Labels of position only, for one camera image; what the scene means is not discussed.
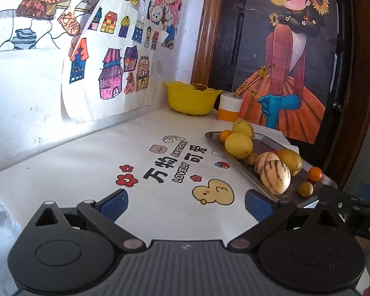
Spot girl orange dress poster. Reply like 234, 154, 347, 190
233, 0, 337, 144

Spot colourful houses drawing paper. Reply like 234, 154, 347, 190
62, 0, 168, 122

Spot striped pepino melon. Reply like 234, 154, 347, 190
254, 152, 280, 174
260, 160, 291, 196

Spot yellow flower twig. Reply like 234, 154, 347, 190
233, 63, 276, 98

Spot large yellow lemon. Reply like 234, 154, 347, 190
224, 132, 253, 160

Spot orange white jar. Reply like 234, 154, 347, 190
217, 91, 242, 123

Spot fruits inside yellow bowl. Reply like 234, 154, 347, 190
180, 83, 214, 92

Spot cartoon figure wall drawing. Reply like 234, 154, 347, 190
0, 0, 152, 53

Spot cartoon girl teddy drawing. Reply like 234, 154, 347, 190
147, 0, 183, 50

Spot small orange mandarin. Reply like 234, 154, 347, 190
308, 167, 323, 183
219, 130, 232, 143

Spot yellow pear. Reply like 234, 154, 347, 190
276, 148, 302, 176
232, 119, 255, 139

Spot yellow pear front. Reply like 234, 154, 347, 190
276, 148, 302, 176

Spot brown longan fruit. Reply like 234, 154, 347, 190
245, 152, 259, 166
298, 181, 314, 198

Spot yellow plastic bowl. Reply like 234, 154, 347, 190
164, 81, 222, 116

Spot silver metal tray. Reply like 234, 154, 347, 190
205, 132, 337, 207

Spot brown wooden door frame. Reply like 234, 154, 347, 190
191, 0, 222, 86

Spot yellow pear back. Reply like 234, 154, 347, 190
232, 119, 255, 139

